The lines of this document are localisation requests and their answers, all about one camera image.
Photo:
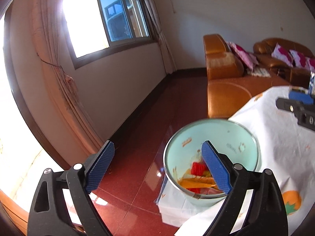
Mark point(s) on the brown leather chaise sofa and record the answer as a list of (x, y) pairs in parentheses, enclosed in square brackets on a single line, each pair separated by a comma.
[(226, 95)]

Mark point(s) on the pink tied curtain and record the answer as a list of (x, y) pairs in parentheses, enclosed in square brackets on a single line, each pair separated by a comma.
[(64, 78)]

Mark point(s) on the sliding glass window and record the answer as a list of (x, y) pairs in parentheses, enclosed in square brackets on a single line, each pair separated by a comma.
[(113, 17)]

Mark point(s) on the orange packet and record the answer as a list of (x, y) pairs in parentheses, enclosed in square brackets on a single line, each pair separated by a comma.
[(194, 184)]

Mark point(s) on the red wrapper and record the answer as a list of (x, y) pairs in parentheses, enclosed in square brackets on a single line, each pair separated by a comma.
[(194, 190)]

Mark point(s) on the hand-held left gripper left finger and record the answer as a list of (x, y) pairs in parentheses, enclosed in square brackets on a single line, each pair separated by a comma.
[(101, 164)]

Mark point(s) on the light green trash bin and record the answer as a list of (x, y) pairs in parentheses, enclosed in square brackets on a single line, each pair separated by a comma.
[(216, 132)]

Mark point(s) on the beige tied curtain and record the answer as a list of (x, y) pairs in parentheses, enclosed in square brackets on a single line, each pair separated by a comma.
[(162, 34)]

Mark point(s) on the white printed plastic bag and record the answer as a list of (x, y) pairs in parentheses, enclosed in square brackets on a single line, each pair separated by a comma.
[(198, 156)]

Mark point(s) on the white magenta flower pillow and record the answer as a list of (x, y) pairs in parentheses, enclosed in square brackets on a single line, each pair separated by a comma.
[(311, 64), (281, 54), (299, 59)]

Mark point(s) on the checkered seat cushion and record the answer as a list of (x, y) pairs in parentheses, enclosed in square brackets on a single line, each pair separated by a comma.
[(258, 71)]

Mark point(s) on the white orange-print tablecloth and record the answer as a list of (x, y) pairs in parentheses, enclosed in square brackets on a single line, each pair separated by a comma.
[(278, 152)]

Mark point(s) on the tall white box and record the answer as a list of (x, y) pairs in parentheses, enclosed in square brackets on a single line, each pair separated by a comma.
[(312, 81)]

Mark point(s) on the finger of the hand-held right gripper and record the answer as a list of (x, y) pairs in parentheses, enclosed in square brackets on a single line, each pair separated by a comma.
[(299, 96), (288, 104)]

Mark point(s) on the pink floral pillow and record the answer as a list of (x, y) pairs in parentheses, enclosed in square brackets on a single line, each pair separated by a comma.
[(242, 54)]

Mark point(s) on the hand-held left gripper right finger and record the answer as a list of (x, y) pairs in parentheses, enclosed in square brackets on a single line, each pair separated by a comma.
[(216, 169)]

